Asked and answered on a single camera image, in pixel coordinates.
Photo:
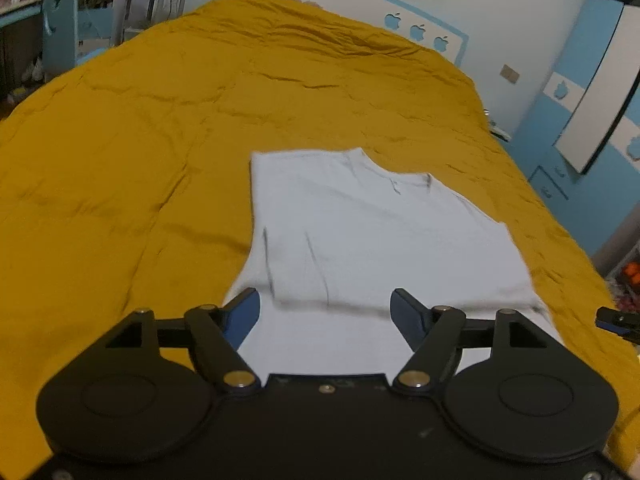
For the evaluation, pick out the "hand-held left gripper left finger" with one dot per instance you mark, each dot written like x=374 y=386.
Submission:
x=244 y=316

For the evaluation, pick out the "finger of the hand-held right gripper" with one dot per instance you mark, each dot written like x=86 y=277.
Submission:
x=617 y=322

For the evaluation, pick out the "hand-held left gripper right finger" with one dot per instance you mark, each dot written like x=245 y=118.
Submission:
x=406 y=316

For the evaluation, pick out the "white sleeveless shirt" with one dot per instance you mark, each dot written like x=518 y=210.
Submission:
x=360 y=240

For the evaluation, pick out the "small orange thing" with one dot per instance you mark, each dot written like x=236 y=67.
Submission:
x=631 y=271

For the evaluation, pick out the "mustard yellow blanket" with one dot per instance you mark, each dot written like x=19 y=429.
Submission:
x=150 y=160

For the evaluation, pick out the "blue and white wardrobe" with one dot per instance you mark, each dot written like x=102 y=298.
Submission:
x=565 y=125

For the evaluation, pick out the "blue wooden chair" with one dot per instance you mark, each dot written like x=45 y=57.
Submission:
x=61 y=25

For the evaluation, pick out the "beige wall switch plate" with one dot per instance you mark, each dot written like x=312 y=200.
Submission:
x=510 y=73

